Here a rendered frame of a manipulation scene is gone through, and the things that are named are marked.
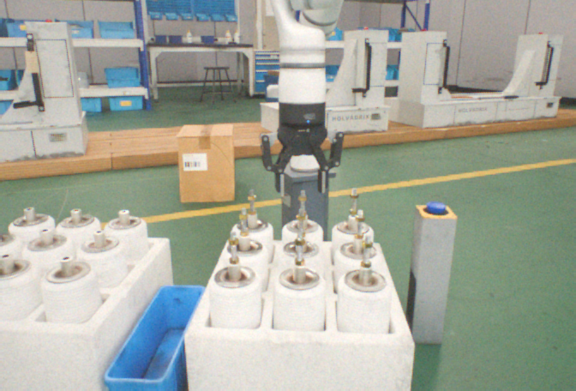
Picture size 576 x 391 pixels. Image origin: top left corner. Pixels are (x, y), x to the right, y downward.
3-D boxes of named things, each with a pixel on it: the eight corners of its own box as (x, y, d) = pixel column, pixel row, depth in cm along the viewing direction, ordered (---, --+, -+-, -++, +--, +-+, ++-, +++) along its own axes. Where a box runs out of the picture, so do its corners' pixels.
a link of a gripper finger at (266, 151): (265, 131, 68) (274, 165, 70) (255, 134, 68) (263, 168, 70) (267, 134, 65) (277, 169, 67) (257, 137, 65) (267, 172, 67)
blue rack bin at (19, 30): (15, 39, 470) (12, 19, 464) (54, 39, 484) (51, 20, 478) (6, 38, 425) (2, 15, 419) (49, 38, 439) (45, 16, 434)
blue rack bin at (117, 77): (106, 85, 517) (104, 68, 512) (139, 84, 531) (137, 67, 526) (106, 88, 473) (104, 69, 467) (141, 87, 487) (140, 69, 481)
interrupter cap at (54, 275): (61, 263, 82) (61, 261, 82) (99, 265, 81) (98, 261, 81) (36, 284, 75) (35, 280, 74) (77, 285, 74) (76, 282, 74)
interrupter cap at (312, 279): (287, 295, 71) (287, 291, 71) (273, 274, 78) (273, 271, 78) (327, 286, 74) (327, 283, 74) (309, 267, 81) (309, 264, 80)
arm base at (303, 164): (285, 166, 132) (285, 112, 127) (312, 164, 135) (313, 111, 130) (297, 174, 124) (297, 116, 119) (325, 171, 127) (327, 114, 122)
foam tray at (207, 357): (231, 299, 114) (227, 238, 109) (375, 303, 112) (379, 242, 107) (190, 419, 77) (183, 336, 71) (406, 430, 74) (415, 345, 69)
